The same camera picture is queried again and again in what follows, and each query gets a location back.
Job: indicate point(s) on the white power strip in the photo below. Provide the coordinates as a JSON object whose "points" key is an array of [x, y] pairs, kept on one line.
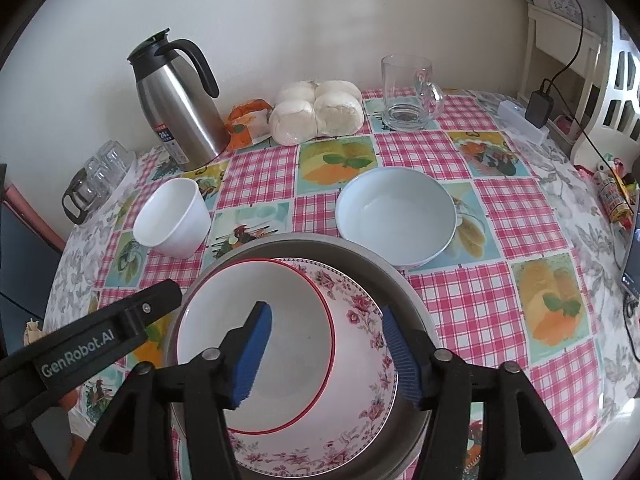
{"points": [[513, 115]]}

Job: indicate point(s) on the colourful candy tube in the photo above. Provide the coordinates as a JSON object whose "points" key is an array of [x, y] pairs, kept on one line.
{"points": [[613, 198]]}

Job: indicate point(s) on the large stainless steel pan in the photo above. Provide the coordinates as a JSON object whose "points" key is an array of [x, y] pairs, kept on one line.
{"points": [[399, 443]]}

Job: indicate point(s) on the upturned drinking glass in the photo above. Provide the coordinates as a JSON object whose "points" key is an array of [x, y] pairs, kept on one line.
{"points": [[116, 159], [99, 177]]}

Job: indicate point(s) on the checked picture tablecloth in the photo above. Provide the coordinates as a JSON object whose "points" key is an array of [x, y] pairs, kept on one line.
{"points": [[532, 275]]}

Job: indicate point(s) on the stainless steel thermos jug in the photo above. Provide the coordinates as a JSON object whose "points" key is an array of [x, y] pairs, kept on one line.
{"points": [[177, 90]]}

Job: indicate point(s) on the smartphone with lit screen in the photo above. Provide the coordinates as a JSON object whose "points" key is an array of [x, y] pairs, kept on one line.
{"points": [[630, 277]]}

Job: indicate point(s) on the strawberry pattern bowl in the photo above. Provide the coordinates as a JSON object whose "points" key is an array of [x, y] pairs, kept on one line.
{"points": [[300, 353]]}

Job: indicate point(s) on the orange snack packet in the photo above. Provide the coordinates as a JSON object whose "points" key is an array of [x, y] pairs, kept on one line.
{"points": [[248, 124]]}

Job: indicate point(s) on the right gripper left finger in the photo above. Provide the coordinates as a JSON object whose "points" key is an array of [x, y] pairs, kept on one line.
{"points": [[132, 439]]}

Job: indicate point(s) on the white angular bowl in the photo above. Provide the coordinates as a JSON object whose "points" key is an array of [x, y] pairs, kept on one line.
{"points": [[174, 220]]}

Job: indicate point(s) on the clear glass mug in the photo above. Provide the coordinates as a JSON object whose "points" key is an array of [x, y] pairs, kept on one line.
{"points": [[411, 99]]}

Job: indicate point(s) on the light blue small bowl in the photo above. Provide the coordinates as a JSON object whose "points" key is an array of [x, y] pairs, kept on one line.
{"points": [[402, 215]]}

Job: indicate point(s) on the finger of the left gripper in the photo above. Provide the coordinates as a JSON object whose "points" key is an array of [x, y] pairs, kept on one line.
{"points": [[36, 377]]}

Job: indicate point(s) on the black power adapter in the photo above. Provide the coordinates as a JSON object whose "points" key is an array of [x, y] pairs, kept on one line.
{"points": [[539, 106]]}

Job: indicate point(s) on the crumpled beige cloth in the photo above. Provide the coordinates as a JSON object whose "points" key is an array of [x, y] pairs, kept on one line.
{"points": [[32, 332]]}

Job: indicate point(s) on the pink floral round plate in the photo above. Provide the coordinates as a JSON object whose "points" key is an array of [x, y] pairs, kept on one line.
{"points": [[358, 397]]}

